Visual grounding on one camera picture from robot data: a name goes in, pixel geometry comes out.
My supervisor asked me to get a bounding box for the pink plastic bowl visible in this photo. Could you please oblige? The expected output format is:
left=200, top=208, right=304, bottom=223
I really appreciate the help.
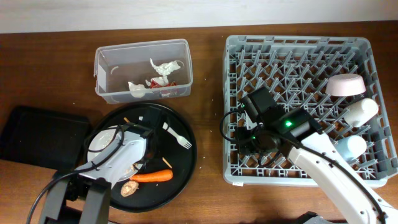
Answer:
left=326, top=73, right=366, bottom=96

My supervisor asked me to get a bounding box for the black rectangular tray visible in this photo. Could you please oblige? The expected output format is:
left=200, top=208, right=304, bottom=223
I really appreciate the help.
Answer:
left=1, top=106, right=91, bottom=170

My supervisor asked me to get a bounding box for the white plastic cup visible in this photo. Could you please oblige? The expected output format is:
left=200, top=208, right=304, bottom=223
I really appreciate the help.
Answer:
left=343, top=98, right=379, bottom=128

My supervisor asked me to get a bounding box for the wooden chopstick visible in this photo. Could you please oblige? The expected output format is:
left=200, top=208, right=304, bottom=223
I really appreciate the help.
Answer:
left=124, top=117, right=173, bottom=169

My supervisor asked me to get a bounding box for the round black tray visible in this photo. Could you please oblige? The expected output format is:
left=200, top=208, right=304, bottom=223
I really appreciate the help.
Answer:
left=85, top=103, right=197, bottom=212

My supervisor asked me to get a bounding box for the clear plastic waste bin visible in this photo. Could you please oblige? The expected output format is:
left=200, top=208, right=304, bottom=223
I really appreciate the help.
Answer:
left=94, top=39, right=193, bottom=104

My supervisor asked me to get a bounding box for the orange carrot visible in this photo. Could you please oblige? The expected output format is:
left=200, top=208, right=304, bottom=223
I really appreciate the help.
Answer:
left=130, top=169, right=174, bottom=182

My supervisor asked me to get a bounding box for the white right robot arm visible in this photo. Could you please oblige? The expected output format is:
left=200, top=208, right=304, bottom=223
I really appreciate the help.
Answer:
left=239, top=87, right=397, bottom=223

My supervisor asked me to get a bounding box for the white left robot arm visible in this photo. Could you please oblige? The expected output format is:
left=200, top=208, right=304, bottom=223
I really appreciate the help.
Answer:
left=39, top=106, right=164, bottom=223

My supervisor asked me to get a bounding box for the red foil wrapper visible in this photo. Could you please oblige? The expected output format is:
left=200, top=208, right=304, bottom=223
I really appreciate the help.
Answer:
left=150, top=81, right=177, bottom=97

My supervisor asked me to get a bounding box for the white plastic fork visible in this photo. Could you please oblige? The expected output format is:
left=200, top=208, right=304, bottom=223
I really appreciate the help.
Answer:
left=162, top=123, right=192, bottom=149

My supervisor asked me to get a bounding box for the white tissue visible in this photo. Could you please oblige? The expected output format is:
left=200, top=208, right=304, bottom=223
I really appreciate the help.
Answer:
left=127, top=82, right=147, bottom=98

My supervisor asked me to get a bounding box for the grey dishwasher rack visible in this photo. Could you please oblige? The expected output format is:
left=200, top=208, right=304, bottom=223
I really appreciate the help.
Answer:
left=223, top=35, right=397, bottom=188

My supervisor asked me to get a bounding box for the light blue plastic cup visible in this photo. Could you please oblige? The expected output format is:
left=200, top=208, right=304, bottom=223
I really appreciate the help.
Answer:
left=335, top=135, right=367, bottom=162

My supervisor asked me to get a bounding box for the white napkin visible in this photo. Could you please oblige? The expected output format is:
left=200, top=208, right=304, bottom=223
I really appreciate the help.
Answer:
left=150, top=59, right=181, bottom=77

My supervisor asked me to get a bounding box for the walnut shell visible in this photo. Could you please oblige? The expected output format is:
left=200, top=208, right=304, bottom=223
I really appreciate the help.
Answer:
left=121, top=180, right=139, bottom=197

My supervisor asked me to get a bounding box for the grey plate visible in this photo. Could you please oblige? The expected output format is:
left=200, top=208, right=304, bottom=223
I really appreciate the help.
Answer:
left=86, top=126, right=143, bottom=182

